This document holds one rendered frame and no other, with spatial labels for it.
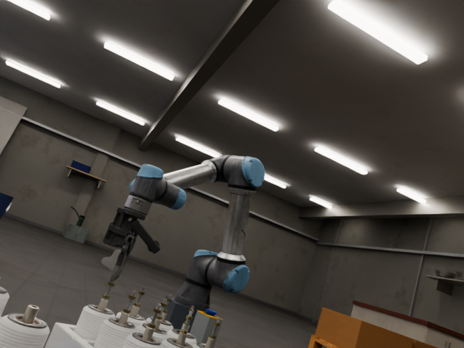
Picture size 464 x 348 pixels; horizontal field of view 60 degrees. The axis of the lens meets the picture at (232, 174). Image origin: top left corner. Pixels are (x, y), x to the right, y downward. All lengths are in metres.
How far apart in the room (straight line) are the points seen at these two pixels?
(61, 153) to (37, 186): 1.06
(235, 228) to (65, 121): 10.56
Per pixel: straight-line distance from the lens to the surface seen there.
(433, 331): 6.82
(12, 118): 11.80
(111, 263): 1.24
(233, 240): 1.58
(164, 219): 11.82
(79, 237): 10.68
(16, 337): 0.90
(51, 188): 11.66
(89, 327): 1.25
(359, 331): 4.28
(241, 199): 1.56
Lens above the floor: 0.47
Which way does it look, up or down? 14 degrees up
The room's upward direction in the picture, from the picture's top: 20 degrees clockwise
